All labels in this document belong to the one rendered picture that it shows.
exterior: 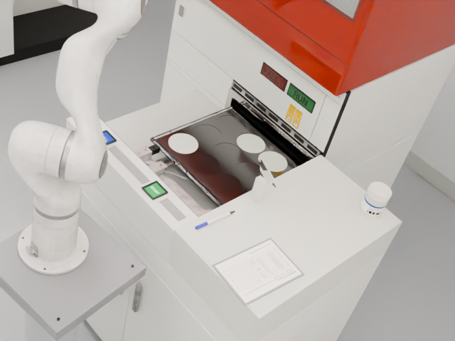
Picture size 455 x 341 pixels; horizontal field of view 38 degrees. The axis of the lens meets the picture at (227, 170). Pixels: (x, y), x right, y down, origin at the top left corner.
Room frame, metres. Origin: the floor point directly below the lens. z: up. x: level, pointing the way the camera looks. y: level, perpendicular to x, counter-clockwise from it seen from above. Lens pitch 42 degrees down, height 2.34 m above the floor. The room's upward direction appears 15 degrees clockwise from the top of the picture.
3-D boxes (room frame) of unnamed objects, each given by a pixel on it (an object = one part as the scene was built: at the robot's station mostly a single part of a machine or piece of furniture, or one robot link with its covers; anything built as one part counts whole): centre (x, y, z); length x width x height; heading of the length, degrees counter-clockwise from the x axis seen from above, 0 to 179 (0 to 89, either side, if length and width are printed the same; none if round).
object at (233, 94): (1.86, -0.11, 0.89); 0.44 x 0.02 x 0.10; 52
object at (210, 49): (1.98, 0.03, 1.02); 0.81 x 0.03 x 0.40; 52
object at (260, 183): (1.45, -0.11, 1.03); 0.06 x 0.04 x 0.13; 142
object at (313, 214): (1.37, -0.23, 0.89); 0.62 x 0.35 x 0.14; 142
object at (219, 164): (1.69, 0.01, 0.90); 0.34 x 0.34 x 0.01; 52
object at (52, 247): (1.15, 0.41, 0.96); 0.19 x 0.19 x 0.18
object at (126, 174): (1.44, 0.29, 0.89); 0.55 x 0.09 x 0.14; 52
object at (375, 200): (1.52, -0.46, 1.01); 0.07 x 0.07 x 0.10
